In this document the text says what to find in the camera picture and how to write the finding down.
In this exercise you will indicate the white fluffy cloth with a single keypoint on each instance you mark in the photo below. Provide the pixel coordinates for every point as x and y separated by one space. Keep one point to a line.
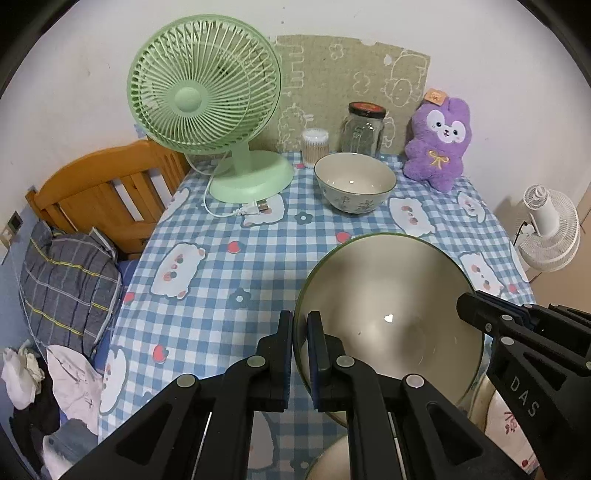
55 461

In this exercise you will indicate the green desk fan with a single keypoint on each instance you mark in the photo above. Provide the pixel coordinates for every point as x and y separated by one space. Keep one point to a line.
194 87

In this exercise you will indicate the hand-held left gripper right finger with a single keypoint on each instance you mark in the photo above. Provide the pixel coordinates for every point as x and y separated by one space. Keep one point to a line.
318 364

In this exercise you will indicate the blue jeans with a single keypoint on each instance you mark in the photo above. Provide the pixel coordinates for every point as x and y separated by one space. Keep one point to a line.
74 438

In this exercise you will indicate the clear cotton swab container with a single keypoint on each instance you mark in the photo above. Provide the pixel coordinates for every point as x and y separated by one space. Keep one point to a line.
315 147

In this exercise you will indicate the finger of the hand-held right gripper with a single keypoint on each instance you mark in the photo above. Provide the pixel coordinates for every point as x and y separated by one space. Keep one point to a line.
489 314
572 316

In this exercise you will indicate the green printed board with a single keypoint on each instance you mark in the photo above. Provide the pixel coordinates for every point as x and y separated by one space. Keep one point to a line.
332 74

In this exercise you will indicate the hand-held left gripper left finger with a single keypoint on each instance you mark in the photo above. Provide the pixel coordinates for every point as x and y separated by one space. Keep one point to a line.
277 369

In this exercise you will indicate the glass jar dark lid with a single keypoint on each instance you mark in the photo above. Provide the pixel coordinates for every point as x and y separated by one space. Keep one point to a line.
362 131

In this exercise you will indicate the blue checked tablecloth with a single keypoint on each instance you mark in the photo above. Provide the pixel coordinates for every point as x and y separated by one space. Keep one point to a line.
258 258

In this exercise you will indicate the purple plush toy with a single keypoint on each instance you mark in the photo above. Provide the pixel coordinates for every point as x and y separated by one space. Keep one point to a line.
436 147

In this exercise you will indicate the white standing fan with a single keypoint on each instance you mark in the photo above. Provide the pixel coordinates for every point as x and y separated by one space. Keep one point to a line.
551 230

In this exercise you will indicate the grey plaid pillow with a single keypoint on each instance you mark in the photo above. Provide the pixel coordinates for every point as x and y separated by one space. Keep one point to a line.
69 286

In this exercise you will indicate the wall socket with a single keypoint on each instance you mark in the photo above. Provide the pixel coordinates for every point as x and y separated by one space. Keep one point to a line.
11 228

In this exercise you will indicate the wooden bed headboard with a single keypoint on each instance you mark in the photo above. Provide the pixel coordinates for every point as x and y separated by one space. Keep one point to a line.
92 184

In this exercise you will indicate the dark clothing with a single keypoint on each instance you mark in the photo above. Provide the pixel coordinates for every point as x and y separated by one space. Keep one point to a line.
34 415

